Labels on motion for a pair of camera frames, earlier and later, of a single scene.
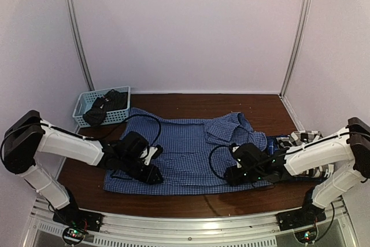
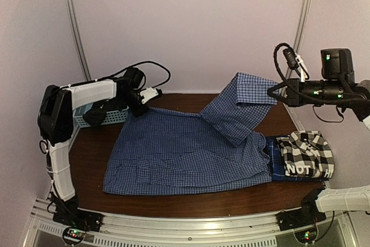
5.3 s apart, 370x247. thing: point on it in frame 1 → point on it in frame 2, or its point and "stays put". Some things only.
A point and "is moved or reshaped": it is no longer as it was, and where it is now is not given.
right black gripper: x=233 y=178 → x=293 y=97
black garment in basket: x=113 y=100 stays put
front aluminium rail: x=191 y=229 stays put
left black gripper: x=150 y=174 → x=137 y=112
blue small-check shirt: x=193 y=157 is moved or reshaped
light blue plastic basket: x=85 y=101 stays put
